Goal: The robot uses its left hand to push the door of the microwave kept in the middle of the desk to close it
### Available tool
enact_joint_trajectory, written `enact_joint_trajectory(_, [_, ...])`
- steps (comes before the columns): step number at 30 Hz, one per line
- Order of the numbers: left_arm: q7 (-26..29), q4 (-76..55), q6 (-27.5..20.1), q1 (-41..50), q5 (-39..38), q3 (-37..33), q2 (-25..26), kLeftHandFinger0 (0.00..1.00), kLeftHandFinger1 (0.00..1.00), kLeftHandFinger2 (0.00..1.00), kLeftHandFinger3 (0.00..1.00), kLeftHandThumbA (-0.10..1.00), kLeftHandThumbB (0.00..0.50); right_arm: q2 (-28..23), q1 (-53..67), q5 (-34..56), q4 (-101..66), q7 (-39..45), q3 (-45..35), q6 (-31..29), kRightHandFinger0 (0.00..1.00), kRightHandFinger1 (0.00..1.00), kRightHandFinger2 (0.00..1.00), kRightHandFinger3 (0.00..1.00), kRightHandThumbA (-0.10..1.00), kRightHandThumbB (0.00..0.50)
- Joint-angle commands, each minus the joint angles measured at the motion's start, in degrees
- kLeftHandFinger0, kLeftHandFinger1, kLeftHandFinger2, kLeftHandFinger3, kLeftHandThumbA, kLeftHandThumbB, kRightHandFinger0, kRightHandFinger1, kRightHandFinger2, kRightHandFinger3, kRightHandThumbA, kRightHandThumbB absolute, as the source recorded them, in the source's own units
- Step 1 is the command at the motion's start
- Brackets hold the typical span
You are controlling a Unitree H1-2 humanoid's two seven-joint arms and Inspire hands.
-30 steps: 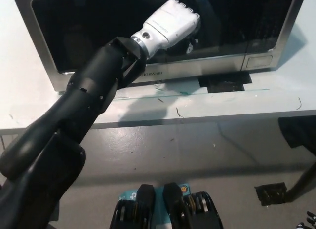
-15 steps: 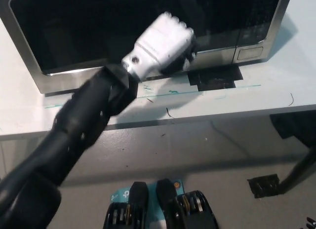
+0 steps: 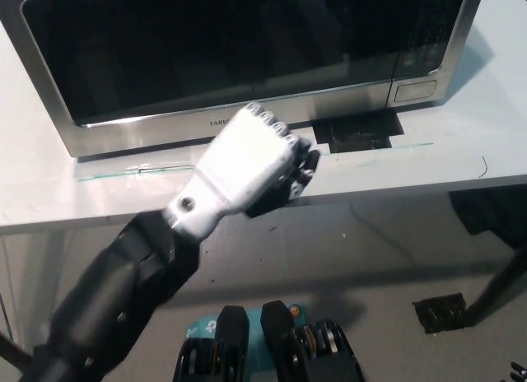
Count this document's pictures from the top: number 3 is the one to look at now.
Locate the black table leg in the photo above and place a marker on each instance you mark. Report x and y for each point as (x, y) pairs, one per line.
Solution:
(14, 353)
(500, 285)

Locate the stainless steel microwave body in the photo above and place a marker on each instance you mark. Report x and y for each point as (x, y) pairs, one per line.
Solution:
(416, 91)

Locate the black floor tape patch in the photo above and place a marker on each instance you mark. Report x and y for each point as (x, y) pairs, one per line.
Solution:
(440, 314)

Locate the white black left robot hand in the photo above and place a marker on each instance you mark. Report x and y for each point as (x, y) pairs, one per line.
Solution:
(243, 164)

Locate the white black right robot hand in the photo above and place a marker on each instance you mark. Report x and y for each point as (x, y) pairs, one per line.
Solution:
(519, 374)

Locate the black tape patch on desk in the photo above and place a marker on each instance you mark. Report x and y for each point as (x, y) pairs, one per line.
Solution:
(358, 141)

